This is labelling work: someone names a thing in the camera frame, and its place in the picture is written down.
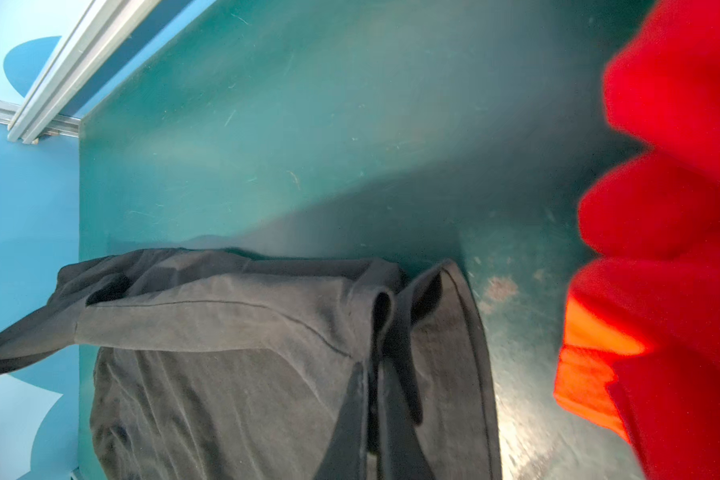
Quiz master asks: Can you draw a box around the black t shirt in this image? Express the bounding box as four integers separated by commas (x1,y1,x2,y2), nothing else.
0,249,502,479

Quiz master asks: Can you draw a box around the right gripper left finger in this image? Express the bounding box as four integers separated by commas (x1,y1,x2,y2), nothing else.
314,363,369,480

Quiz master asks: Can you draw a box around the back aluminium frame rail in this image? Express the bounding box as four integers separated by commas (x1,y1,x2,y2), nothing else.
0,100,80,138

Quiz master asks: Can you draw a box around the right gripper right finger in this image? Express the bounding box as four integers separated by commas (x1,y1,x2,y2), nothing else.
377,358,434,480

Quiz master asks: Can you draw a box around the red t shirt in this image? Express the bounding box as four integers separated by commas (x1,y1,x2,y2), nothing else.
554,1,720,479

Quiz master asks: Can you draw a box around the left aluminium frame post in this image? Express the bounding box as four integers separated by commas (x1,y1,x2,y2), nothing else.
7,0,159,144

